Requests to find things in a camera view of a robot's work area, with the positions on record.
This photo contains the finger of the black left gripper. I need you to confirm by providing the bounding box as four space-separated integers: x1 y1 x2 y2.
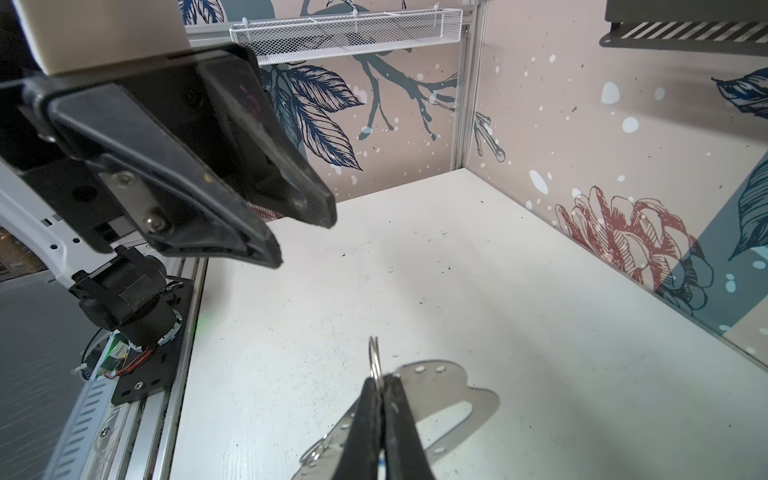
197 53 337 228
46 84 282 269

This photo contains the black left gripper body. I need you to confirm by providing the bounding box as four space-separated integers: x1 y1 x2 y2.
1 56 233 252

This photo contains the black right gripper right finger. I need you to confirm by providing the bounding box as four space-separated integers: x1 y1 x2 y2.
382 375 435 480

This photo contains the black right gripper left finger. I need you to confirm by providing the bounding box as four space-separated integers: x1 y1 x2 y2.
331 378 383 480

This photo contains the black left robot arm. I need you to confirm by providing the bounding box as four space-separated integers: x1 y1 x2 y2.
1 44 337 346

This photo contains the white mesh wire shelf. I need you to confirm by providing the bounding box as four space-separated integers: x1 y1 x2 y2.
229 5 464 65

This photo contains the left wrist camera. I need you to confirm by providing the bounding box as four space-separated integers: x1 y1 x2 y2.
13 0 190 75

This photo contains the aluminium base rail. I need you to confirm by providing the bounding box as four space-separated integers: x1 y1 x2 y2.
41 257 208 480

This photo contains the black hanging wire basket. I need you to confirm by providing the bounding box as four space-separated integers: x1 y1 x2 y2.
599 0 767 57

